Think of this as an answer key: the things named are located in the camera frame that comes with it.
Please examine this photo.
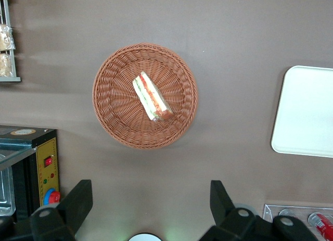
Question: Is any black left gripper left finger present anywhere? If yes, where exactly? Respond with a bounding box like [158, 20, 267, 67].
[30, 179, 94, 241]

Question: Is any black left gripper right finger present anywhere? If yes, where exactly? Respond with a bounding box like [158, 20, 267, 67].
[199, 180, 274, 241]

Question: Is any triangle sandwich with vegetables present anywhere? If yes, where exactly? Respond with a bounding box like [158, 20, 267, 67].
[132, 71, 174, 122]

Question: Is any round brown wicker basket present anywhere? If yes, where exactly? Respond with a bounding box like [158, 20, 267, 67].
[92, 42, 199, 150]

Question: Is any cream rectangular plastic tray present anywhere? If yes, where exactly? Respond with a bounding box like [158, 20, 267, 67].
[271, 65, 333, 158]

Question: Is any red knob on blue base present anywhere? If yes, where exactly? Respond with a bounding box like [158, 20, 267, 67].
[43, 188, 61, 206]

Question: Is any black yellow food warmer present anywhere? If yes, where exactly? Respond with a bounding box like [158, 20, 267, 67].
[0, 125, 61, 222]

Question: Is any steel food pan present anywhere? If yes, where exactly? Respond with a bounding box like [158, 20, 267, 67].
[0, 154, 16, 217]

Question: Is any clear acrylic bottle rack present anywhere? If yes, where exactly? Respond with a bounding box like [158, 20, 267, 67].
[262, 204, 333, 241]

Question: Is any packaged bread in clear bag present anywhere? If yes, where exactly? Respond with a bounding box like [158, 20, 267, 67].
[0, 53, 14, 78]
[0, 24, 16, 52]

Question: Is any grey wire bread rack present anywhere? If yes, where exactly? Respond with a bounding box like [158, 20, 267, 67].
[0, 0, 21, 82]

